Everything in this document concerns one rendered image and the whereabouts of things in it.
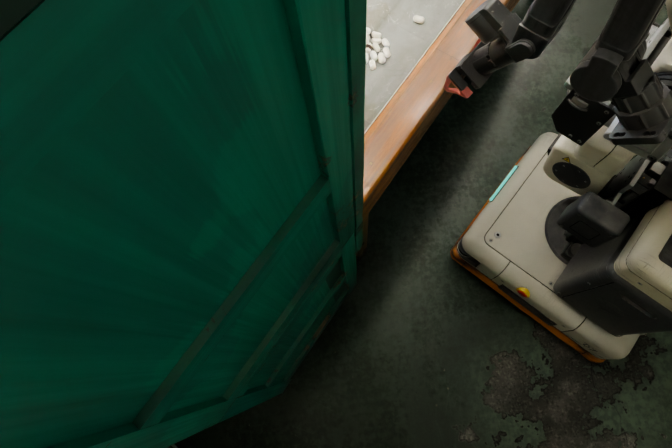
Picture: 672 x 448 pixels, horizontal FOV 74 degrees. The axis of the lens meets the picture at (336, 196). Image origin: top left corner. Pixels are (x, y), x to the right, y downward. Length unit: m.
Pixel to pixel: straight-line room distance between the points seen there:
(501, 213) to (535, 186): 0.17
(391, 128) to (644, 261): 0.70
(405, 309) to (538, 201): 0.67
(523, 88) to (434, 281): 1.04
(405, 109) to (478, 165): 0.88
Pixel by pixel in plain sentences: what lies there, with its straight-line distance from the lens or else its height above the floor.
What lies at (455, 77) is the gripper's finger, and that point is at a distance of 1.02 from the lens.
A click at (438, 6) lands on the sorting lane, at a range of 1.58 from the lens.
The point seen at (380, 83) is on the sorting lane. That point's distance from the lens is 1.39.
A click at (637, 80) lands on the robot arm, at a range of 0.89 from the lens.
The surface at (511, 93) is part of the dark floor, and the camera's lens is 2.36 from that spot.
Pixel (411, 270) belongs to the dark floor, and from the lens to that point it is 1.94.
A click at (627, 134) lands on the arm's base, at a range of 0.93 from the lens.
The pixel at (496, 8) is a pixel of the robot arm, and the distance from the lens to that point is 0.94.
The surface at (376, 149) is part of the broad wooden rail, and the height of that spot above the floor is 0.76.
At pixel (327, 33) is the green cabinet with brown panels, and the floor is 1.58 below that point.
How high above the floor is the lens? 1.90
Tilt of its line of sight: 70 degrees down
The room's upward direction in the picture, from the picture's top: 9 degrees counter-clockwise
